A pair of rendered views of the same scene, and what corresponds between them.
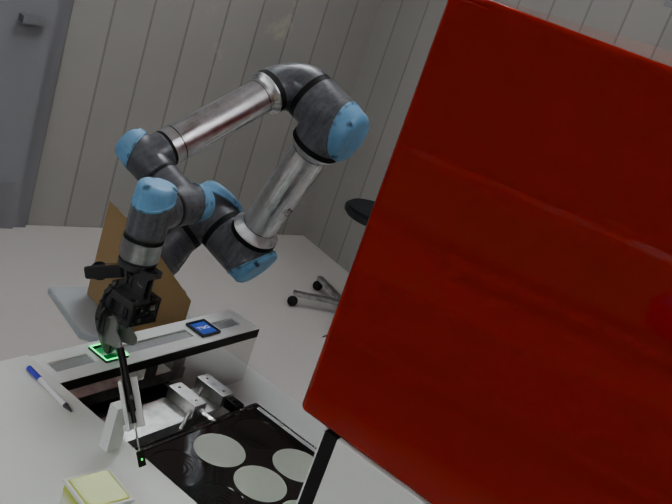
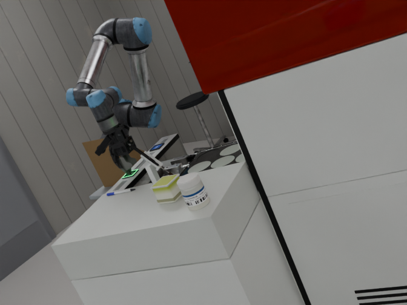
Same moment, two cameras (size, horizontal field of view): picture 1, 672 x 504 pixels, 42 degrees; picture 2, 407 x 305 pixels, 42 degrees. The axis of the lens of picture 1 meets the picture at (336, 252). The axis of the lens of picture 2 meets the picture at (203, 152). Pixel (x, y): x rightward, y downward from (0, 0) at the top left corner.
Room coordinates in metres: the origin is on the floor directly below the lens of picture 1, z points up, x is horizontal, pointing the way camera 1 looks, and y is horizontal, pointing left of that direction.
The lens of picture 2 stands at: (-0.63, 0.09, 1.57)
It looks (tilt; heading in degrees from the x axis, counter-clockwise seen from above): 17 degrees down; 359
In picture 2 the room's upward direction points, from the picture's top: 24 degrees counter-clockwise
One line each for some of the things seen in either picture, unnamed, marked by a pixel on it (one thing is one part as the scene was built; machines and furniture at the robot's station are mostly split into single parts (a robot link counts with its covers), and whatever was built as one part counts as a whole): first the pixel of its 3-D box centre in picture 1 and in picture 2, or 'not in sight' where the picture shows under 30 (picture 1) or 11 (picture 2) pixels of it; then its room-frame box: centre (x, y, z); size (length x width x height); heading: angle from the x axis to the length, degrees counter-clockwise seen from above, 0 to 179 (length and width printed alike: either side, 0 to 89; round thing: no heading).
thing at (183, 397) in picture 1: (186, 399); (172, 169); (1.51, 0.19, 0.89); 0.08 x 0.03 x 0.03; 59
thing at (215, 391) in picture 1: (214, 389); (180, 160); (1.58, 0.14, 0.89); 0.08 x 0.03 x 0.03; 59
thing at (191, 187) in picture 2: not in sight; (193, 191); (0.85, 0.13, 1.01); 0.07 x 0.07 x 0.10
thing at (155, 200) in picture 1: (152, 210); (100, 105); (1.46, 0.34, 1.27); 0.09 x 0.08 x 0.11; 157
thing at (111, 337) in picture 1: (112, 338); (127, 166); (1.45, 0.35, 1.01); 0.06 x 0.03 x 0.09; 59
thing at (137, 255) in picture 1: (141, 249); (108, 123); (1.46, 0.34, 1.19); 0.08 x 0.08 x 0.05
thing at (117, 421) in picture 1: (125, 418); (154, 167); (1.18, 0.23, 1.03); 0.06 x 0.04 x 0.13; 59
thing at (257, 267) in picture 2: not in sight; (234, 279); (1.32, 0.14, 0.41); 0.96 x 0.64 x 0.82; 149
